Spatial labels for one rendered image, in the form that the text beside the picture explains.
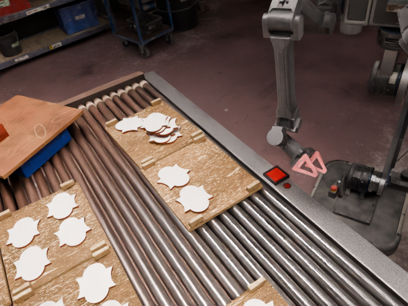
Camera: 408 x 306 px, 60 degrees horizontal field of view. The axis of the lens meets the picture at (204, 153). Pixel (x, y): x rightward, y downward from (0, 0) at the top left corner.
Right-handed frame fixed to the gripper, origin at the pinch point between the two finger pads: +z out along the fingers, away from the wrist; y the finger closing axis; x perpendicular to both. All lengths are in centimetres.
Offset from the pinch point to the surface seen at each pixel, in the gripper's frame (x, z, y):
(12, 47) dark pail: -182, -419, -119
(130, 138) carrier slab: -50, -78, 1
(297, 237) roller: -21.5, 9.3, 4.3
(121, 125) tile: -50, -90, -2
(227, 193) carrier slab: -30.0, -20.7, 3.8
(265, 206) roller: -24.4, -7.0, -0.3
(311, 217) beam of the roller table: -16.4, 7.5, -4.5
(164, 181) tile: -43, -43, 12
